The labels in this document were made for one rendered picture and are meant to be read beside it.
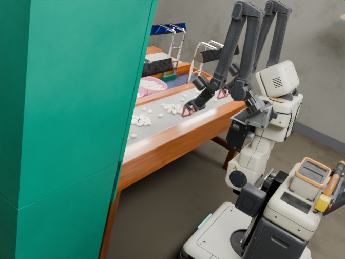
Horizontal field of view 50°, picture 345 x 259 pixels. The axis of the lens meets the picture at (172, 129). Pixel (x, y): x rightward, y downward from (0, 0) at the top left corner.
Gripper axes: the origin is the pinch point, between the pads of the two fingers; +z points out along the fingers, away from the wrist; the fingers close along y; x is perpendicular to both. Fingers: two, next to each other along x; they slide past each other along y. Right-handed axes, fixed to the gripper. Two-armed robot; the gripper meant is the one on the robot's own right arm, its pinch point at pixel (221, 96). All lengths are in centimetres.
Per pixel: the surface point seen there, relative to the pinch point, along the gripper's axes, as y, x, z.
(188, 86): -46, -30, 41
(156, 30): -50, -83, 33
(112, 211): 78, 16, 54
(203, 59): -31.5, -32.7, 8.5
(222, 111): -30.8, 4.5, 23.7
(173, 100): -15.6, -23.9, 40.9
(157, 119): 19.1, -14.8, 36.3
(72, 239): 111, 16, 49
